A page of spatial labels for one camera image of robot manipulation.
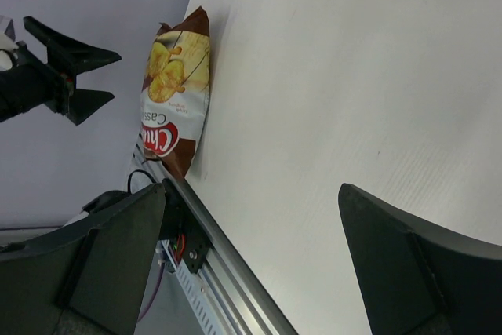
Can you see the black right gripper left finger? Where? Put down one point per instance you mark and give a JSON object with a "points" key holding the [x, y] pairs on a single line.
{"points": [[88, 277]]}

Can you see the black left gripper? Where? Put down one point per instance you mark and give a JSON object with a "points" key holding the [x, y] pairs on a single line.
{"points": [[26, 82]]}

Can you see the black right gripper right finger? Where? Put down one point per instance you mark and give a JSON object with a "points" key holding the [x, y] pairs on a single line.
{"points": [[417, 277]]}

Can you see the brown Chuba barbeque bag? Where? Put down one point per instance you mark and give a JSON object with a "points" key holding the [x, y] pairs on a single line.
{"points": [[175, 94]]}

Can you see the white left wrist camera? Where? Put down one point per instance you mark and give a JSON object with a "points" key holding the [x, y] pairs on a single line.
{"points": [[8, 46]]}

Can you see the white slotted cable duct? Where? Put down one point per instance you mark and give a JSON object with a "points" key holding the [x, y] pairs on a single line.
{"points": [[203, 302]]}

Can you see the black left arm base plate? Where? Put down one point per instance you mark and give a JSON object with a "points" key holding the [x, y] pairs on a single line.
{"points": [[179, 225]]}

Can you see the aluminium mounting rail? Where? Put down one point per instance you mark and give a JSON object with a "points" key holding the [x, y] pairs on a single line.
{"points": [[244, 300]]}

